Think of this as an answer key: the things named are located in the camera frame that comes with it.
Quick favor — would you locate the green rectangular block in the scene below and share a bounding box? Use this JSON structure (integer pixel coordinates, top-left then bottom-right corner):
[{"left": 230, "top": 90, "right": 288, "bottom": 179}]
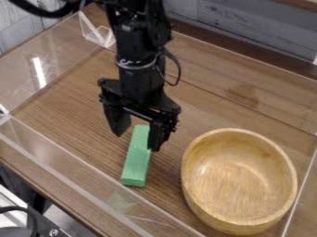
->
[{"left": 121, "top": 125, "right": 151, "bottom": 187}]

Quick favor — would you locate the brown wooden bowl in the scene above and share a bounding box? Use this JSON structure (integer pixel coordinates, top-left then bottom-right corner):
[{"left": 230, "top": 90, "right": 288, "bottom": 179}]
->
[{"left": 180, "top": 128, "right": 298, "bottom": 236}]

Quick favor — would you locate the black cable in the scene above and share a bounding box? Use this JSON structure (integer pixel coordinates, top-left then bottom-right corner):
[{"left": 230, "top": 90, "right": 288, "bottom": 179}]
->
[{"left": 8, "top": 0, "right": 85, "bottom": 19}]

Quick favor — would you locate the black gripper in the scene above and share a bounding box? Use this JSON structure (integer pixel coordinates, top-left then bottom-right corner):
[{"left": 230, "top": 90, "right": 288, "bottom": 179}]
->
[{"left": 97, "top": 59, "right": 180, "bottom": 152}]

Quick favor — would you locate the clear acrylic corner bracket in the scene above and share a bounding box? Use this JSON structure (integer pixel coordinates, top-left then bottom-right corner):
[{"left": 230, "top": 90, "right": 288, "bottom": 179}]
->
[{"left": 77, "top": 11, "right": 115, "bottom": 48}]

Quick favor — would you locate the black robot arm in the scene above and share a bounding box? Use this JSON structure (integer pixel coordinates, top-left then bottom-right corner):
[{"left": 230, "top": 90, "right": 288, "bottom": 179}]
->
[{"left": 97, "top": 0, "right": 180, "bottom": 152}]

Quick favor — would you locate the black clamp with cable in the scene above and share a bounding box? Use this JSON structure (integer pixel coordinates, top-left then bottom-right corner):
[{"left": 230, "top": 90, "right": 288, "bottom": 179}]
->
[{"left": 0, "top": 206, "right": 64, "bottom": 237}]

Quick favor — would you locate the clear acrylic tray wall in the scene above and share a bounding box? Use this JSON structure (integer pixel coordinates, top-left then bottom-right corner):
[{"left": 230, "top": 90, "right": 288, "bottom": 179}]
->
[{"left": 0, "top": 111, "right": 204, "bottom": 237}]

